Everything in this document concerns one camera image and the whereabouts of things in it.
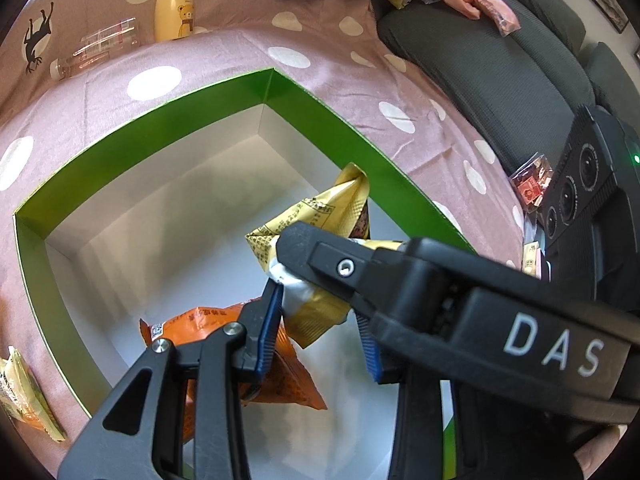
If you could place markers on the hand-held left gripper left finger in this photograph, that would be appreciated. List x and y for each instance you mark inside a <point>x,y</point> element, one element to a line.
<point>265,332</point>

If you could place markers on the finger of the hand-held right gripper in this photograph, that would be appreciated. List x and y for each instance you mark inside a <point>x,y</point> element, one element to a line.
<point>340,265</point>

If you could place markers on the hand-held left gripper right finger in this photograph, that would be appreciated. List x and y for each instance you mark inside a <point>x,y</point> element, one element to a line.
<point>372,355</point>

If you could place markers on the gold and brown snack packet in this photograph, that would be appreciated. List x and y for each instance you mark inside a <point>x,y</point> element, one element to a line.
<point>320,215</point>

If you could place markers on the green cardboard box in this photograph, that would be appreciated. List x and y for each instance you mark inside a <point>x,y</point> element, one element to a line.
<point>150,120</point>

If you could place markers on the yellow green snack packet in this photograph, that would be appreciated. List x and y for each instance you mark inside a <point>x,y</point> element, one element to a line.
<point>25,395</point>

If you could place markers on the orange snack packet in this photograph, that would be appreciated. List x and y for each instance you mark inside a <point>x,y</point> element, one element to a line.
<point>295,385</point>

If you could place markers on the red clear-wrapped packet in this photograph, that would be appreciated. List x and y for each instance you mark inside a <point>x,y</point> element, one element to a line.
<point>532,185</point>

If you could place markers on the pink polka dot bedsheet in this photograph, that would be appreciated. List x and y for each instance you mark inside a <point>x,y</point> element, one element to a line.
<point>350,85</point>

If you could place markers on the grey sofa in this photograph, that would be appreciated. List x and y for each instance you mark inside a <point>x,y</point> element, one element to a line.
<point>475,60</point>

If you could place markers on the yellow bear bottle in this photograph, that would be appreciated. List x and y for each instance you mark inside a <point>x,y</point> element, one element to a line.
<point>172,10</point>

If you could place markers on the clear plastic bottle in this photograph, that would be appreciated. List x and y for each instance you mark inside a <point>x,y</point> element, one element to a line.
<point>100,45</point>

